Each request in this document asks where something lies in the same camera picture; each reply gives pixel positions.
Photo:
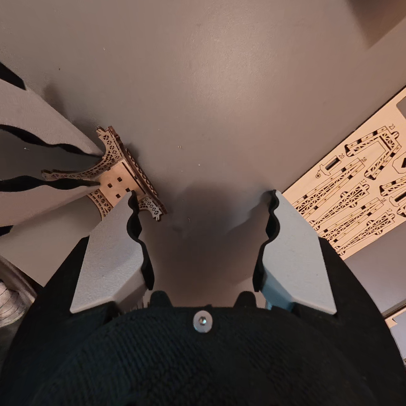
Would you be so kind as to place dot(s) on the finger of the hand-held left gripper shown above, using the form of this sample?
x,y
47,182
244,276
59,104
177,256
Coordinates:
x,y
31,204
31,114

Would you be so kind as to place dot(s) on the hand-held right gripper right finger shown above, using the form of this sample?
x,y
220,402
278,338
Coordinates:
x,y
295,260

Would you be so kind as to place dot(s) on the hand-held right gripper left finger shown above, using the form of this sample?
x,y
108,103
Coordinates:
x,y
107,260

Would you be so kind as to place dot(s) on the wooden tower base model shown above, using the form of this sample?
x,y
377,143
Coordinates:
x,y
117,173

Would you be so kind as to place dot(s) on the grey desk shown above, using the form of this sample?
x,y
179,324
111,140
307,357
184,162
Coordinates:
x,y
206,95

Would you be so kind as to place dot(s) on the wooden sheet with tower parts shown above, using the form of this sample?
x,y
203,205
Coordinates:
x,y
349,171

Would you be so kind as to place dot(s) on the empty wooden sheet frame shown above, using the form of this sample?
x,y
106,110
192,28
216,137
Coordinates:
x,y
395,319

